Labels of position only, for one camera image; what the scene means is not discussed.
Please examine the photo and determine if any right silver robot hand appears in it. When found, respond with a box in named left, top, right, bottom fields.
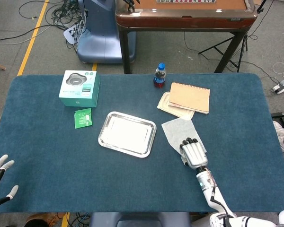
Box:
left=179, top=137, right=209, bottom=169

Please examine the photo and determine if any white cloth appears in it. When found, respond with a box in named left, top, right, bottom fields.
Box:
left=161, top=118, right=207, bottom=166

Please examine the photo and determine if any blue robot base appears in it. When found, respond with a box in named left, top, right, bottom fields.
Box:
left=76, top=0, right=137, bottom=64

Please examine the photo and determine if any silver metal tray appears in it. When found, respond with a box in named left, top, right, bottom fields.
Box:
left=98, top=111, right=157, bottom=158

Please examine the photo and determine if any brown spiral notebook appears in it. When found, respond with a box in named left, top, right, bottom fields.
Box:
left=168, top=82, right=211, bottom=115

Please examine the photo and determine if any beige plastic container lid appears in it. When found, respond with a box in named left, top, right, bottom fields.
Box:
left=157, top=91, right=195, bottom=121

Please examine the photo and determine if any brown bag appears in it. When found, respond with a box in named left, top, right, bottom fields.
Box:
left=25, top=212, right=66, bottom=227

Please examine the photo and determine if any blue felt table mat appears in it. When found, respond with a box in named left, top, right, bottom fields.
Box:
left=0, top=72, right=284, bottom=213

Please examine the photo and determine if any blue capped drink bottle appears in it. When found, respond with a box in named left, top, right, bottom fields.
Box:
left=153, top=62, right=167, bottom=89

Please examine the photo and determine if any grey robot torso base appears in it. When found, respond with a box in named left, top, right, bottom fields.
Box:
left=89, top=211, right=191, bottom=227

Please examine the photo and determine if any white shoe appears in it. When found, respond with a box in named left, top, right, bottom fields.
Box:
left=272, top=120, right=284, bottom=153

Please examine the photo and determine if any green foil packet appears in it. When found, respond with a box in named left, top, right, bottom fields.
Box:
left=74, top=108, right=93, bottom=129

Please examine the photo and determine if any black tripod stand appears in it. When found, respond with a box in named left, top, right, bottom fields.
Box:
left=198, top=33, right=249, bottom=73

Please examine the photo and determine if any teal product box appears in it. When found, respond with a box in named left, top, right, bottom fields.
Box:
left=58, top=70, right=101, bottom=108

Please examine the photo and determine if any brown mahjong table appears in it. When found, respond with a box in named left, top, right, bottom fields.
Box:
left=115, top=0, right=258, bottom=74

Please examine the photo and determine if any face-up mahjong tile row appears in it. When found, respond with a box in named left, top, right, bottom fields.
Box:
left=155, top=0, right=216, bottom=4

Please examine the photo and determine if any white multi-socket power strip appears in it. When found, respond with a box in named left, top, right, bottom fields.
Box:
left=63, top=25, right=86, bottom=45

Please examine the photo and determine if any black-fingered background robot hand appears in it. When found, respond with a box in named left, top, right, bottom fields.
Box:
left=123, top=0, right=141, bottom=12

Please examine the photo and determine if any black metal base frame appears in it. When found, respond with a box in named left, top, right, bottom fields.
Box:
left=271, top=111, right=284, bottom=130

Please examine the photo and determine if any white cable coil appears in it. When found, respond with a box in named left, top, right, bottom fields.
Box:
left=273, top=61, right=284, bottom=80

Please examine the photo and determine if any black cable bundle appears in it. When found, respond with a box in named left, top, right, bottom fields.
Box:
left=18, top=0, right=86, bottom=31

